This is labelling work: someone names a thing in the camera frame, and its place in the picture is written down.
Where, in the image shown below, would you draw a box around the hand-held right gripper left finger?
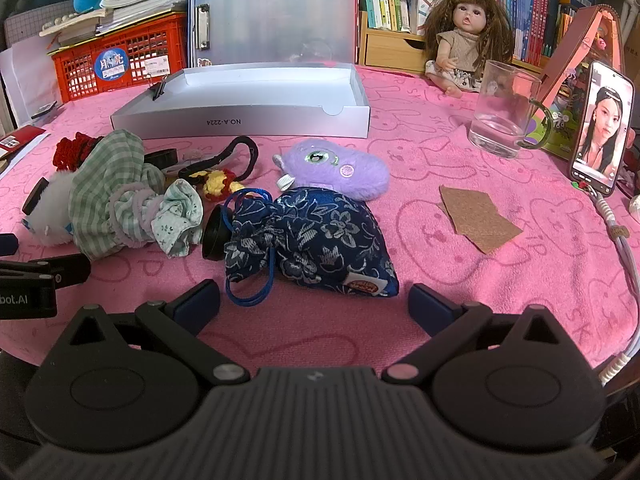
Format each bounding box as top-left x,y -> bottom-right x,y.
65,280 -> 251,386

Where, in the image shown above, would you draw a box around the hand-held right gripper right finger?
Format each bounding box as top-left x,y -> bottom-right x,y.
382,283 -> 568,385

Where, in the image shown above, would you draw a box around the white fluffy scrunchie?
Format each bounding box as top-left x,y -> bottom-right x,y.
22,172 -> 77,246

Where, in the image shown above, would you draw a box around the black round compact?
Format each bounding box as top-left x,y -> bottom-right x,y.
200,204 -> 234,261

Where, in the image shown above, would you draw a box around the pale green floral scrunchie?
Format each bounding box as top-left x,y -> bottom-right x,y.
152,179 -> 205,259

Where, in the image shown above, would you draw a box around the mauve scrunchie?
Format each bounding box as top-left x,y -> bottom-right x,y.
109,184 -> 166,249

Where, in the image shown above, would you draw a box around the green gingham scrunchie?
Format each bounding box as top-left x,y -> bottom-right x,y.
68,129 -> 166,261

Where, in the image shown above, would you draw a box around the red knitted scrunchie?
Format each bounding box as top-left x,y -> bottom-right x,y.
53,132 -> 104,171

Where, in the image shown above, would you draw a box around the yellow red knitted hair tie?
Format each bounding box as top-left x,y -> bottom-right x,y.
178,135 -> 260,204

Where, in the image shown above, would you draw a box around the blue floral drawstring pouch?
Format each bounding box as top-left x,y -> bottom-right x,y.
222,187 -> 400,307

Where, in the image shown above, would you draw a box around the purple plush toy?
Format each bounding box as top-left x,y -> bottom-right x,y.
273,140 -> 391,203

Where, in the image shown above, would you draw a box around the silver cardboard box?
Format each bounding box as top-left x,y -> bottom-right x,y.
110,62 -> 372,140

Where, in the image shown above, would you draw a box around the pink printed tablecloth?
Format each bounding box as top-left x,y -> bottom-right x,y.
0,64 -> 640,372

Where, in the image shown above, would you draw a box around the brown cardboard pieces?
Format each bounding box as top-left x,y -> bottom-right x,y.
439,184 -> 524,255

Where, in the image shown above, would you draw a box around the red envelope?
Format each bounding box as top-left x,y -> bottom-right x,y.
0,127 -> 51,162

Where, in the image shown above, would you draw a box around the clear glass mug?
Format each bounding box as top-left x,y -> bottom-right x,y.
468,59 -> 554,160

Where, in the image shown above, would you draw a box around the red plastic crate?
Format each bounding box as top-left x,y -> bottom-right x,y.
52,12 -> 189,104

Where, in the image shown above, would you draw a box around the black smartphone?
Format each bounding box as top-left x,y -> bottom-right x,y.
570,60 -> 635,197

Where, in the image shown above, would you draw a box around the wooden drawer organizer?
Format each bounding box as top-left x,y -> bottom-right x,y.
359,24 -> 432,74

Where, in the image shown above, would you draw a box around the brown-haired baby doll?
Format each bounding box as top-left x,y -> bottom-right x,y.
424,0 -> 516,99

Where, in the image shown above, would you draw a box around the stack of worn books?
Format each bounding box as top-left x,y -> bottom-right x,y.
39,0 -> 191,53

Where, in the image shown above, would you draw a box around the pink cardboard house model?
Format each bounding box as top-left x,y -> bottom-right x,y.
537,3 -> 627,157

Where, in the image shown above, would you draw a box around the row of upright books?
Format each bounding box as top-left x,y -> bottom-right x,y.
191,0 -> 601,67

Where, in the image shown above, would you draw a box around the black ring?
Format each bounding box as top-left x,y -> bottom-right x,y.
144,148 -> 180,166

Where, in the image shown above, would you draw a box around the white charging cable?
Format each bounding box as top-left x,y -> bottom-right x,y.
589,189 -> 640,387

